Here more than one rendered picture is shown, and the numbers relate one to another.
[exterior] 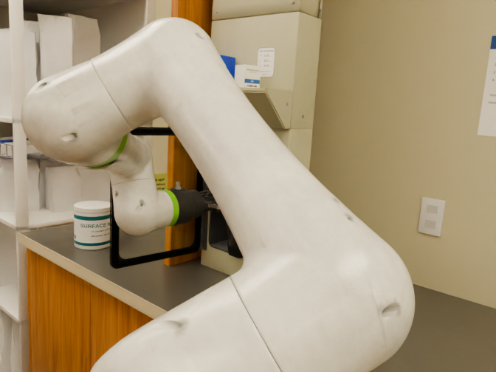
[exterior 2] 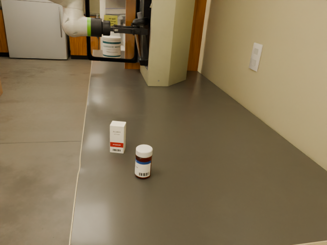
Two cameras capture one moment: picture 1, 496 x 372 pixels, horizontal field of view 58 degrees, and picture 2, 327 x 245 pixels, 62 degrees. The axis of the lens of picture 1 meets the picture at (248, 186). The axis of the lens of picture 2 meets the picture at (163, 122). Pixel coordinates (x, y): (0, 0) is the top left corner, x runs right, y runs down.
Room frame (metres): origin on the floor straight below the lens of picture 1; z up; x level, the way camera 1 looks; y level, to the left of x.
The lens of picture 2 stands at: (0.14, -0.98, 1.35)
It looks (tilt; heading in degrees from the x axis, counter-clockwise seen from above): 24 degrees down; 36
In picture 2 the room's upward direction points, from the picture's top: 5 degrees clockwise
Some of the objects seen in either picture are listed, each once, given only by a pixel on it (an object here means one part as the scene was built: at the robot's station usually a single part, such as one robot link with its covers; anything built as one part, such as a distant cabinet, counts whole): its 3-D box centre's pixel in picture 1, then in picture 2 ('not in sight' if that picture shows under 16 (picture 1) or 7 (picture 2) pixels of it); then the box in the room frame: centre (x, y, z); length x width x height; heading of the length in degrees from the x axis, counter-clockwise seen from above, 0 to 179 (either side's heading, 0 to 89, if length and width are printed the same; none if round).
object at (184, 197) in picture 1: (176, 204); (97, 26); (1.10, 0.18, 1.21); 0.09 x 0.06 x 0.12; 50
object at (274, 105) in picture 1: (232, 106); not in sight; (1.25, 0.06, 1.46); 0.32 x 0.12 x 0.10; 50
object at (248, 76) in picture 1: (247, 77); not in sight; (1.22, 0.02, 1.54); 0.05 x 0.05 x 0.06; 33
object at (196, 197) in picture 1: (197, 203); (111, 28); (1.16, 0.13, 1.20); 0.09 x 0.08 x 0.07; 140
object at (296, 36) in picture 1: (269, 152); (170, 7); (1.39, -0.06, 1.33); 0.32 x 0.25 x 0.77; 50
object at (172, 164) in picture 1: (159, 195); (112, 27); (1.28, 0.26, 1.19); 0.30 x 0.01 x 0.40; 132
